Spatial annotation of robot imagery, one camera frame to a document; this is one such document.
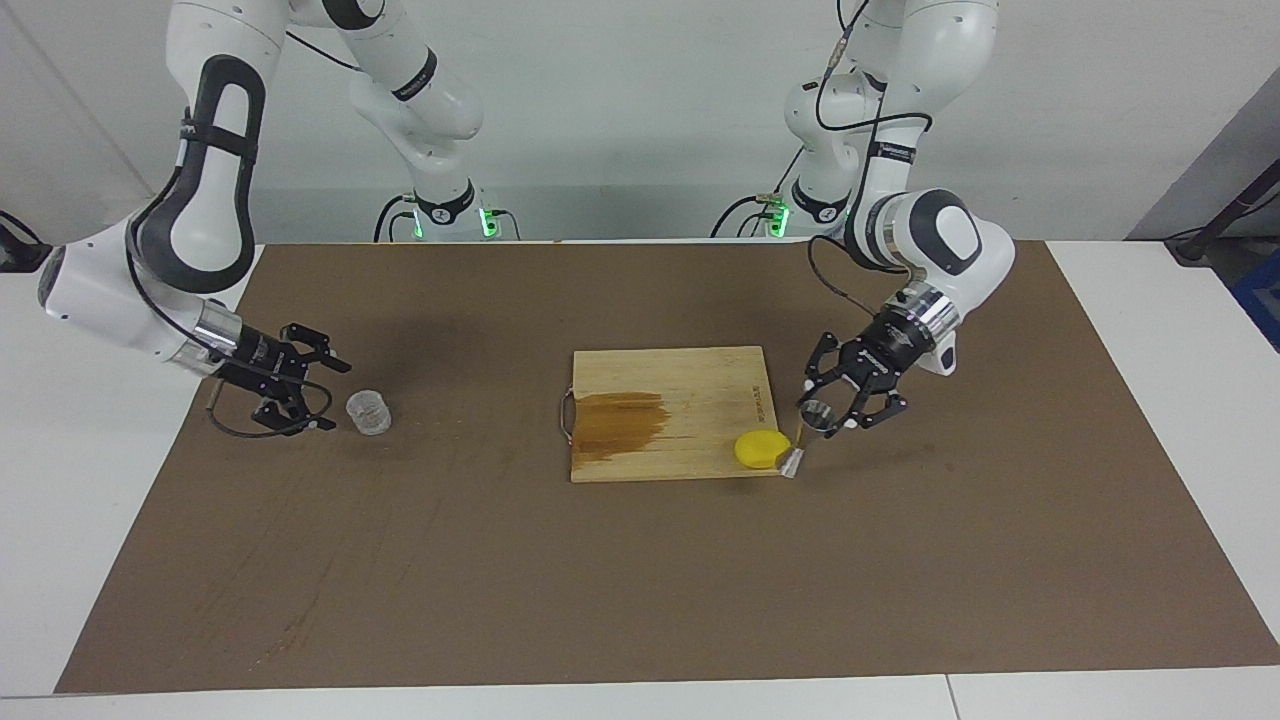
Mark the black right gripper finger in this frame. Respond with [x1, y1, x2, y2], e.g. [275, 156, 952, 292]
[279, 323, 352, 375]
[253, 394, 337, 434]

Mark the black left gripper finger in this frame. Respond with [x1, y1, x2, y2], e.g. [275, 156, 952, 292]
[802, 332, 851, 401]
[842, 388, 910, 434]

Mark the steel double jigger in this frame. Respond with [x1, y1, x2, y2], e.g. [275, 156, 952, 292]
[778, 398, 843, 480]

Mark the clear plastic cup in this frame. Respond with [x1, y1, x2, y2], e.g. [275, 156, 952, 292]
[346, 390, 392, 436]

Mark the yellow lemon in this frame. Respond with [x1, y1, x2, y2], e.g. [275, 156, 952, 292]
[734, 428, 791, 469]

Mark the bamboo cutting board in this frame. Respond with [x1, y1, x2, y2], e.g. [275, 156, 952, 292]
[570, 346, 788, 484]

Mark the brown table mat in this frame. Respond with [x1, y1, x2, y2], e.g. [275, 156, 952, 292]
[55, 240, 1280, 694]

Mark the black stand leg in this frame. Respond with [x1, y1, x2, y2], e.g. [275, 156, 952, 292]
[1165, 160, 1280, 266]

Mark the blue crate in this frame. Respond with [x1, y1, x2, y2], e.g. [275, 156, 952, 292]
[1230, 250, 1280, 353]

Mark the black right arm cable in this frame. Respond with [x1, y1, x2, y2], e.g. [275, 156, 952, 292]
[207, 378, 333, 439]

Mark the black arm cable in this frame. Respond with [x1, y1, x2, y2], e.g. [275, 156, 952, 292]
[207, 378, 333, 439]
[806, 0, 936, 311]

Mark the black base cable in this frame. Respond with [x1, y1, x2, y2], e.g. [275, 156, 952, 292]
[375, 193, 419, 244]
[712, 150, 803, 239]

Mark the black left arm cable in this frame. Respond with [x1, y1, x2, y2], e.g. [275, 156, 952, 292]
[806, 0, 936, 311]

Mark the black clamp mount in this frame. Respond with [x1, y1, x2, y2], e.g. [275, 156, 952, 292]
[0, 210, 53, 273]

